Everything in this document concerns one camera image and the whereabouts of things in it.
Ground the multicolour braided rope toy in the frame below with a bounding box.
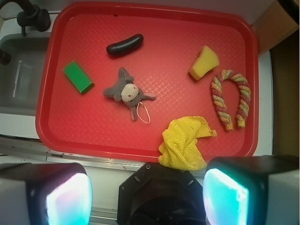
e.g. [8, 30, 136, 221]
[211, 69, 251, 131]

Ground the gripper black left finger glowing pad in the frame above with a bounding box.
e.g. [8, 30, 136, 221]
[0, 163, 92, 225]

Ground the yellow crumpled cloth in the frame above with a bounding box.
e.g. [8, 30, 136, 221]
[158, 116, 217, 171]

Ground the brown cardboard box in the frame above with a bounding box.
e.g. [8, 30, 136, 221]
[252, 0, 300, 55]

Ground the red plastic tray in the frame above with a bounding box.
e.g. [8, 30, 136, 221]
[36, 2, 258, 162]

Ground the black faucet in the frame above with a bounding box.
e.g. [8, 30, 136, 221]
[0, 0, 51, 37]

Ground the yellow cheese wedge toy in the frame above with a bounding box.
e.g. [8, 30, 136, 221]
[189, 45, 220, 81]

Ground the black toy sausage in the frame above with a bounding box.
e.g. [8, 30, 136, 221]
[106, 34, 144, 56]

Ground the grey sink basin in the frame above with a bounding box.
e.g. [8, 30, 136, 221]
[0, 33, 50, 116]

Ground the green rectangular block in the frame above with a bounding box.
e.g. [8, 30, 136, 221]
[63, 61, 94, 94]

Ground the grey plush mouse toy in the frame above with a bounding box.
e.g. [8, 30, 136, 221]
[103, 67, 157, 121]

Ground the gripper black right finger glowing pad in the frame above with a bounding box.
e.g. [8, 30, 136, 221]
[203, 155, 300, 225]

